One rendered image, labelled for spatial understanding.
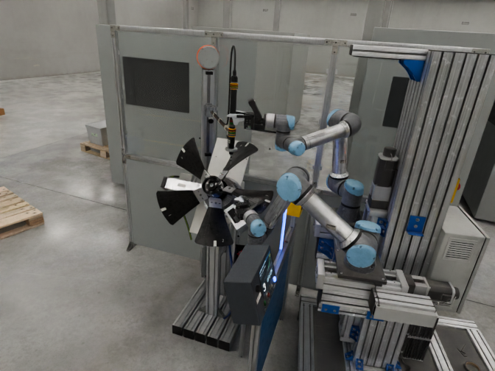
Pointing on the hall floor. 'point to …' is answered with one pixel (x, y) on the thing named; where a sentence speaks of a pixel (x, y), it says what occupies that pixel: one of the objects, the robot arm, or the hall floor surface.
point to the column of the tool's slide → (205, 146)
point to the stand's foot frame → (206, 322)
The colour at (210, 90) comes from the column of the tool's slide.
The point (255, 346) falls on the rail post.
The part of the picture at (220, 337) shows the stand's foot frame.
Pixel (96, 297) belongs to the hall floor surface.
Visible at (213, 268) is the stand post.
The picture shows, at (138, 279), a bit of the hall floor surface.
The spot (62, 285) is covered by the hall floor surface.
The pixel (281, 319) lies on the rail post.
